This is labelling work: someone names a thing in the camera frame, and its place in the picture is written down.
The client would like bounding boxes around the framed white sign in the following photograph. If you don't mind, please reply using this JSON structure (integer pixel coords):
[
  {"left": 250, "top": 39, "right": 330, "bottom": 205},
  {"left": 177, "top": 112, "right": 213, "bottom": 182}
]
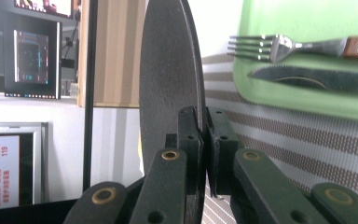
[{"left": 0, "top": 121, "right": 49, "bottom": 212}]

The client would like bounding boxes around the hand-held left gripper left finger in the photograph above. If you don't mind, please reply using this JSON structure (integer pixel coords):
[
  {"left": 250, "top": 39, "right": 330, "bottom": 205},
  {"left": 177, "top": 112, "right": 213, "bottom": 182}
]
[{"left": 164, "top": 105, "right": 205, "bottom": 196}]

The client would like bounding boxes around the monitor with bright screen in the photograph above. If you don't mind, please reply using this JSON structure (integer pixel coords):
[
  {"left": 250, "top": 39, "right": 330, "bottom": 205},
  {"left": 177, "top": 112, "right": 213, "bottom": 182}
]
[{"left": 13, "top": 0, "right": 76, "bottom": 19}]

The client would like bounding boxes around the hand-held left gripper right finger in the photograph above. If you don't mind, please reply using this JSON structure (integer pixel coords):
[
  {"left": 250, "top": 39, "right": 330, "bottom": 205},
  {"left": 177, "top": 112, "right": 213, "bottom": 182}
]
[{"left": 204, "top": 106, "right": 241, "bottom": 198}]

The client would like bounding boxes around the black round plate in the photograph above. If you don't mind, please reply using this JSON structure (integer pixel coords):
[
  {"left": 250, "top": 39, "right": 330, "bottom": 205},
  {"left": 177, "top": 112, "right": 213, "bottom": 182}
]
[{"left": 138, "top": 0, "right": 207, "bottom": 224}]

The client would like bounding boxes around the striped placemat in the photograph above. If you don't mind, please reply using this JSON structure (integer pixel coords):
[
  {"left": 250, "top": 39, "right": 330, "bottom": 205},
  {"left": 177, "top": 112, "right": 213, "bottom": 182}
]
[{"left": 199, "top": 52, "right": 358, "bottom": 224}]

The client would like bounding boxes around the green tray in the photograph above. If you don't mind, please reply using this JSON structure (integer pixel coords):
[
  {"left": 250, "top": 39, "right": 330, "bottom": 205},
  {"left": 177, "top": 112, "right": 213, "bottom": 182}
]
[{"left": 232, "top": 0, "right": 358, "bottom": 124}]

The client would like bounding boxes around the wooden-handled fork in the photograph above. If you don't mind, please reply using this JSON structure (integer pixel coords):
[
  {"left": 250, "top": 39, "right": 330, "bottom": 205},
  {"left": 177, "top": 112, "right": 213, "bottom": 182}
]
[{"left": 227, "top": 33, "right": 358, "bottom": 63}]

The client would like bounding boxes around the black vertical pole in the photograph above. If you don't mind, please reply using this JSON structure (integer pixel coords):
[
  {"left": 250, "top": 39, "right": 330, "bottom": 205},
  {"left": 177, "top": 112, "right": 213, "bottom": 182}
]
[{"left": 82, "top": 0, "right": 100, "bottom": 193}]

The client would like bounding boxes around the black computer monitor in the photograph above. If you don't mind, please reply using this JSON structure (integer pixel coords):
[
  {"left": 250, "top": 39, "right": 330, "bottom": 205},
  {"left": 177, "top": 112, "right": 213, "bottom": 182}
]
[{"left": 2, "top": 11, "right": 63, "bottom": 101}]

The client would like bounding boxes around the wooden-handled knife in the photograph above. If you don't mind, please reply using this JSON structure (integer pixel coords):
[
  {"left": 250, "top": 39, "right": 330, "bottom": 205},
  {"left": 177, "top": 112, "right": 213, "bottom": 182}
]
[{"left": 247, "top": 64, "right": 358, "bottom": 97}]

